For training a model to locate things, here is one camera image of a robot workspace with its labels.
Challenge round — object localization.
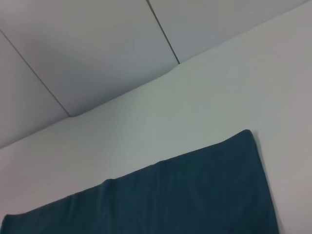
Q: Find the teal blue FREE t-shirt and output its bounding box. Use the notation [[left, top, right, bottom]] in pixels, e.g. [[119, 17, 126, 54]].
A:
[[0, 129, 285, 234]]

